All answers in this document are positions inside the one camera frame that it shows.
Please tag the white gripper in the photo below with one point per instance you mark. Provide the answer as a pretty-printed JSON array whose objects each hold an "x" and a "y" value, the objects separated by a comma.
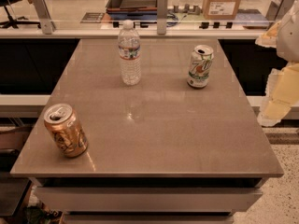
[{"x": 289, "y": 36}]

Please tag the white green 7up can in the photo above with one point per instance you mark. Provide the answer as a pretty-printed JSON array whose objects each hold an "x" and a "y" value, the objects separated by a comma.
[{"x": 201, "y": 60}]

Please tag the gold orange soda can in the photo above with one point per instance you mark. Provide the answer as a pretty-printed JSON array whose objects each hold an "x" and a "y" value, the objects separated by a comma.
[{"x": 61, "y": 121}]

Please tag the cardboard box with label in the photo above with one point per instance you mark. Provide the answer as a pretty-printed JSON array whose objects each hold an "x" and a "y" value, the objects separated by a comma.
[{"x": 220, "y": 9}]

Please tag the grey table with drawers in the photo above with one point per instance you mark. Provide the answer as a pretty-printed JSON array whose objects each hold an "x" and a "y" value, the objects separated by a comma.
[{"x": 159, "y": 152}]

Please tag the clear plastic water bottle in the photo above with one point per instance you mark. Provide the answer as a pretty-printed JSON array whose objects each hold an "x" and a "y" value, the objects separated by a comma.
[{"x": 130, "y": 53}]

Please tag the grey tray bin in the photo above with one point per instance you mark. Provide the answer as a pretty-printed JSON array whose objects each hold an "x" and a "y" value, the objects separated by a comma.
[{"x": 134, "y": 0}]

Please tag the right metal glass post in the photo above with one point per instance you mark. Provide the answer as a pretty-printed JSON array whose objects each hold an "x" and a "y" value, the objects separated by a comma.
[{"x": 278, "y": 8}]

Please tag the metal glass post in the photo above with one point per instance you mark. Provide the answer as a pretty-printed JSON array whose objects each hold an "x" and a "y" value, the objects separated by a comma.
[
  {"x": 161, "y": 16},
  {"x": 278, "y": 8},
  {"x": 46, "y": 22}
]

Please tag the middle metal glass post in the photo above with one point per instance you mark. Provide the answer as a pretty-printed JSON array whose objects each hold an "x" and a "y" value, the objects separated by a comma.
[{"x": 161, "y": 16}]

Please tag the left metal glass post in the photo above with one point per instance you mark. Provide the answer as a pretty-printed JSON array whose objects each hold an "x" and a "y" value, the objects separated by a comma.
[{"x": 46, "y": 22}]

